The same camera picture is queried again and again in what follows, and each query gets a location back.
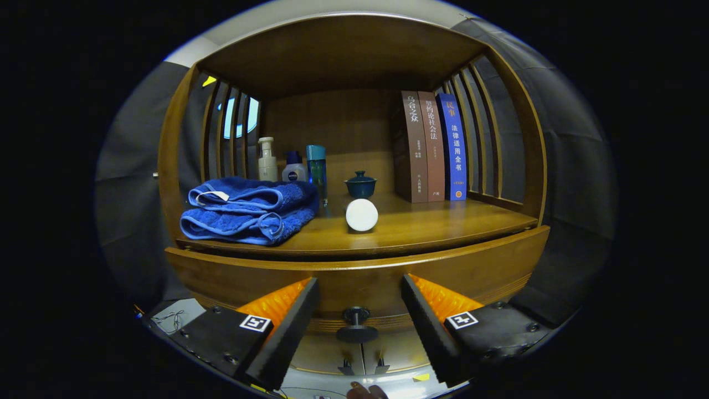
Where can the white green cosmetic tube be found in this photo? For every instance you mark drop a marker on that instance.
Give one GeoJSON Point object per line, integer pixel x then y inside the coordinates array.
{"type": "Point", "coordinates": [361, 215]}

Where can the clear teal bottle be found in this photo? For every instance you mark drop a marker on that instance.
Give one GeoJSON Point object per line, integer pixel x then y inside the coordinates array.
{"type": "Point", "coordinates": [316, 166]}

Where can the wooden cabinet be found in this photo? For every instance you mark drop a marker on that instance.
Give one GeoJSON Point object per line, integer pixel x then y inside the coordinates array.
{"type": "Point", "coordinates": [343, 61]}

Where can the dark brown book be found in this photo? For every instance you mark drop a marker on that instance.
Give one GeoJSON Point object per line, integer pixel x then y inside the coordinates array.
{"type": "Point", "coordinates": [415, 149]}

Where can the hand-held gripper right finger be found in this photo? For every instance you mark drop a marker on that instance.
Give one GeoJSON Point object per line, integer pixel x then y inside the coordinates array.
{"type": "Point", "coordinates": [429, 327]}

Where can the reddish brown book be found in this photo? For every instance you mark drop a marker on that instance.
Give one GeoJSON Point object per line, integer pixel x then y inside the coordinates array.
{"type": "Point", "coordinates": [433, 149]}

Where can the yellow floor tape piece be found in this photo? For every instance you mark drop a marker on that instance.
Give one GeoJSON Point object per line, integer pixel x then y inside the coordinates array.
{"type": "Point", "coordinates": [421, 377]}

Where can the wooden countertop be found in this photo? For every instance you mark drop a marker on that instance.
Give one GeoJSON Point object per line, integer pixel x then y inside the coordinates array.
{"type": "Point", "coordinates": [432, 221]}

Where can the folded blue towel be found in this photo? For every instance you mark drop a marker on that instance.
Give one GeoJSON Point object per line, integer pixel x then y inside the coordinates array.
{"type": "Point", "coordinates": [249, 213]}

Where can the wooden cabinet door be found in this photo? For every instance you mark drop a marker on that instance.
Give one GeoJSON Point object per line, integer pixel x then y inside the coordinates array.
{"type": "Point", "coordinates": [327, 352]}
{"type": "Point", "coordinates": [393, 350]}

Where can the white bottle dark blue cap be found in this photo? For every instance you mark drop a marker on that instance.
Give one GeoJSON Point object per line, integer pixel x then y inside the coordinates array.
{"type": "Point", "coordinates": [293, 172]}

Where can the wooden drawer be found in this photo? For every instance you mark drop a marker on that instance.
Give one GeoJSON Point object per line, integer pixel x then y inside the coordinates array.
{"type": "Point", "coordinates": [360, 282]}

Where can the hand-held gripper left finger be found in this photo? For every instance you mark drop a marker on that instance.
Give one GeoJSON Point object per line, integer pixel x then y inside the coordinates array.
{"type": "Point", "coordinates": [288, 332]}

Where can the blue book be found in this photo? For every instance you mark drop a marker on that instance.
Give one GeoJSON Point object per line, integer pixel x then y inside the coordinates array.
{"type": "Point", "coordinates": [454, 149]}

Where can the white pump bottle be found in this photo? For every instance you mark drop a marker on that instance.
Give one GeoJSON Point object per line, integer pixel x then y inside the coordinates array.
{"type": "Point", "coordinates": [267, 166]}

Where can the blue lidded teacup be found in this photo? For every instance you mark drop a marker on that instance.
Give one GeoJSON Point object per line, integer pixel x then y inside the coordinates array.
{"type": "Point", "coordinates": [360, 187]}

